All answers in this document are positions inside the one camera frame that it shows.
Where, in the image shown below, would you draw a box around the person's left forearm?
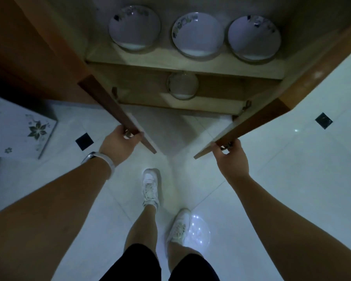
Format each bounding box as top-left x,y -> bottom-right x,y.
0,156 -> 112,281

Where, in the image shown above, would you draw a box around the black shorts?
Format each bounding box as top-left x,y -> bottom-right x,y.
99,244 -> 220,281

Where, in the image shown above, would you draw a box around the person's leg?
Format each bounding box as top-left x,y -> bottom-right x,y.
124,203 -> 159,255
167,241 -> 204,273

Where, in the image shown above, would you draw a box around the person's left leg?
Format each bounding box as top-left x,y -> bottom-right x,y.
124,203 -> 159,255

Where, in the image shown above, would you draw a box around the white cabinet with flower print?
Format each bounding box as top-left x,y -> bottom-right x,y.
0,93 -> 58,160

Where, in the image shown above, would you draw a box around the person's left hand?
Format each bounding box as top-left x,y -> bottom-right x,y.
99,125 -> 144,167

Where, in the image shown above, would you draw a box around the person's right white sneaker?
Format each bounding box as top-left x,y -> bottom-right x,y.
166,208 -> 192,247

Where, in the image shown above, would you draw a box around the person's left white sneaker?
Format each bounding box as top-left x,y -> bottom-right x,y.
142,168 -> 161,210

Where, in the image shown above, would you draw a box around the wooden cabinet with shelves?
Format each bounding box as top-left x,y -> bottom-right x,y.
85,0 -> 351,116

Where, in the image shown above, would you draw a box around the white wristwatch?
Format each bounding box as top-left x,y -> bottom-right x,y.
81,151 -> 116,180

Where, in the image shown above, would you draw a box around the person's right forearm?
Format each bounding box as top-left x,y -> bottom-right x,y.
230,173 -> 351,281

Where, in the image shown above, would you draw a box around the brown wooden cabinet door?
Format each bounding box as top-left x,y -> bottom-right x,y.
0,0 -> 157,154
194,3 -> 351,159

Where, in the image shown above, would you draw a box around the person's right leg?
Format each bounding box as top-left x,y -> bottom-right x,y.
167,241 -> 204,273

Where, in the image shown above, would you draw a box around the small plain white bowl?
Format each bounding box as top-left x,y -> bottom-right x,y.
167,71 -> 199,100

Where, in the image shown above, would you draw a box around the person's white sneaker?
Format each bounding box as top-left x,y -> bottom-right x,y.
142,168 -> 161,210
166,208 -> 192,247

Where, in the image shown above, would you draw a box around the white bowl with blue pattern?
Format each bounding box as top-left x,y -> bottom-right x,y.
228,15 -> 282,62
109,5 -> 161,52
172,12 -> 224,59

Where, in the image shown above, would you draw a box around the person's right hand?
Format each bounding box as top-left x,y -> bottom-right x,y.
212,139 -> 250,181

